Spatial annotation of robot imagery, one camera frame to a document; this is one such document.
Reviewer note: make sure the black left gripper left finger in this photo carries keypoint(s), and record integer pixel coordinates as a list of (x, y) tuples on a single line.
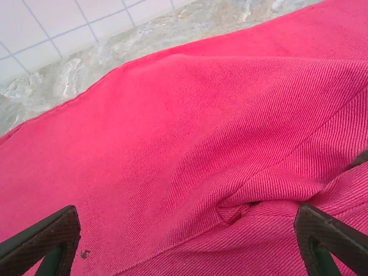
[(57, 230)]

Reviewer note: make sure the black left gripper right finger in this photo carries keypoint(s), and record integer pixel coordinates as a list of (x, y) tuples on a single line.
[(316, 227)]

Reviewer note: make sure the pink towel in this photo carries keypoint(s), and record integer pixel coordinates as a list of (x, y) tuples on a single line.
[(184, 129)]

